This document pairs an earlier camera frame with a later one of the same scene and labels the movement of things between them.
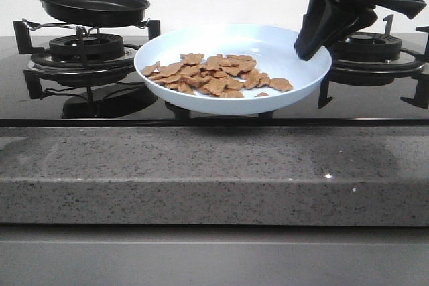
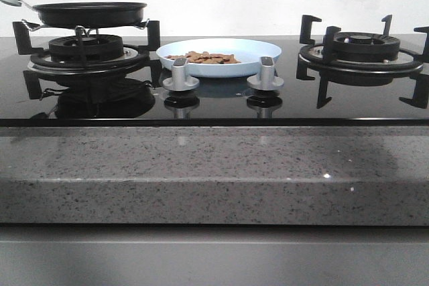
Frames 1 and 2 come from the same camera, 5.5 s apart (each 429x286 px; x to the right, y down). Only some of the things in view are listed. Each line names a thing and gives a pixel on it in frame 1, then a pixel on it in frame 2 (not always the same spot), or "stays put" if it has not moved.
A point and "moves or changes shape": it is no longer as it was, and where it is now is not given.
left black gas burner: x=99 y=47 stays put
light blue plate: x=273 y=48 to x=220 y=57
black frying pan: x=85 y=6 moves or changes shape
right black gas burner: x=369 y=47 stays put
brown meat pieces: x=221 y=76 moves or changes shape
